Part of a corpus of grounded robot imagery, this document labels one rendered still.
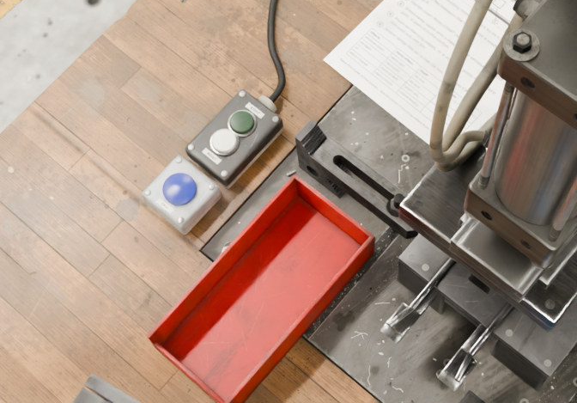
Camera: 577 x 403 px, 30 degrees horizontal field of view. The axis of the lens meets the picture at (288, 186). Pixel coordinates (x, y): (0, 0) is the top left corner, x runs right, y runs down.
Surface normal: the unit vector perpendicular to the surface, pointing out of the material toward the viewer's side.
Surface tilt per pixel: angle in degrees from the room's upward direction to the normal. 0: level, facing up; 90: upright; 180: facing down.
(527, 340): 0
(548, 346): 0
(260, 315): 0
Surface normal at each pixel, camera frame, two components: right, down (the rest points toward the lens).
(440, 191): -0.07, -0.36
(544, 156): -0.52, 0.81
